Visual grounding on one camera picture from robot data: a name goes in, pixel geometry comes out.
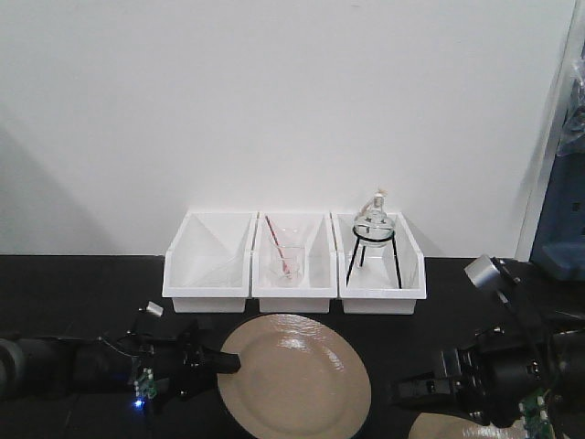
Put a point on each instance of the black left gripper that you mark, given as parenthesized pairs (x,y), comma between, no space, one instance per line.
(180,368)

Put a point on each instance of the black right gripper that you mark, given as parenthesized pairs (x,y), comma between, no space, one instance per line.
(485,381)

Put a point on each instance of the beige round plate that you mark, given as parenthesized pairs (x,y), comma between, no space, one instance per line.
(432,425)
(298,379)

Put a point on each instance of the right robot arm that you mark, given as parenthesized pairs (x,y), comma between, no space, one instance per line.
(564,336)

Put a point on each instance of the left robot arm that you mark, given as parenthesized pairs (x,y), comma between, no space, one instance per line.
(55,367)

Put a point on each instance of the left white storage bin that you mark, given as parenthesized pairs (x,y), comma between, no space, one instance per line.
(208,263)

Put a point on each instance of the white storage bin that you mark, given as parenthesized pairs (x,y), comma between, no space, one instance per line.
(208,263)
(373,288)
(319,284)

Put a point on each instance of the right white storage bin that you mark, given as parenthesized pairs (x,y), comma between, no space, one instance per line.
(373,288)

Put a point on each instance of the middle white storage bin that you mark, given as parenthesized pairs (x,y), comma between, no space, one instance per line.
(319,284)

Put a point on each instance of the glass beaker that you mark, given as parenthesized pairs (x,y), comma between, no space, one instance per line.
(294,250)

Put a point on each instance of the red stirring rod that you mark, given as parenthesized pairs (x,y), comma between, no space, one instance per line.
(280,259)

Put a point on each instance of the glass alcohol lamp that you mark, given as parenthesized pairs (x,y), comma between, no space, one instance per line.
(372,226)

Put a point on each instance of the clear plastic bag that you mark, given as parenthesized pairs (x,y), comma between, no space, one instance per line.
(571,139)

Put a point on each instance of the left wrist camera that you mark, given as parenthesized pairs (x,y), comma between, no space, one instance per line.
(154,309)

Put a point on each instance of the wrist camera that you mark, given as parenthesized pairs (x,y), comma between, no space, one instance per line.
(154,309)
(483,274)

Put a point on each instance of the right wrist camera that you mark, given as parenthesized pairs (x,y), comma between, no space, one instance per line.
(483,274)

